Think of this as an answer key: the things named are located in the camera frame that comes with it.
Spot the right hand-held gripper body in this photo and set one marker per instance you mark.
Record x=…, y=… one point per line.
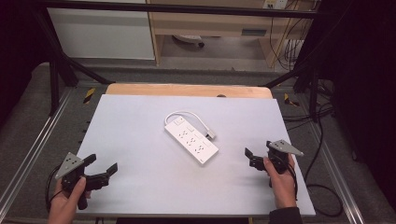
x=280, y=157

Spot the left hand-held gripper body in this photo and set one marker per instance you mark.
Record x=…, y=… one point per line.
x=69, y=165

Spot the person's right hand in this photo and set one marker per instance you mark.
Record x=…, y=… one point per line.
x=284, y=188

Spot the person's left hand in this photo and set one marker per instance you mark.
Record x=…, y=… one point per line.
x=63, y=208

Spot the white power plug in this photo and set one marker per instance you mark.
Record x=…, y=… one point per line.
x=210, y=135

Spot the white power strip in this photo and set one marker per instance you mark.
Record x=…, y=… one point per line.
x=191, y=141

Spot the black curtain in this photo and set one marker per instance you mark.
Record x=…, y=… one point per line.
x=364, y=77
x=15, y=46

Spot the white cabinet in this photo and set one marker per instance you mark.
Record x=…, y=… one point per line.
x=99, y=34

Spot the chair base with caster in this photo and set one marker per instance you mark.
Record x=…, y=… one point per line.
x=188, y=39

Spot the light wooden desk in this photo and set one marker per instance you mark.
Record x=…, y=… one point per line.
x=211, y=23

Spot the aluminium rail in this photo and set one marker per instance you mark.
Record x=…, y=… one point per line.
x=339, y=177
x=34, y=146

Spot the white wall socket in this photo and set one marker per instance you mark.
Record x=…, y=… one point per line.
x=275, y=3

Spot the black metal frame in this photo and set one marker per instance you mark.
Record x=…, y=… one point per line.
x=174, y=8

